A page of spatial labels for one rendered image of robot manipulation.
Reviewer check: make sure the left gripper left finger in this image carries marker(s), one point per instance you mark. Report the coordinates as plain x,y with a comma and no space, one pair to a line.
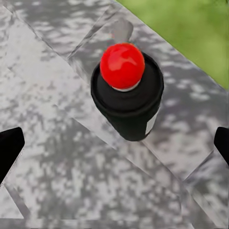
11,143

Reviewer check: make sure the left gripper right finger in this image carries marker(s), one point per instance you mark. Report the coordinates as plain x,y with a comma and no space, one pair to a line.
221,141

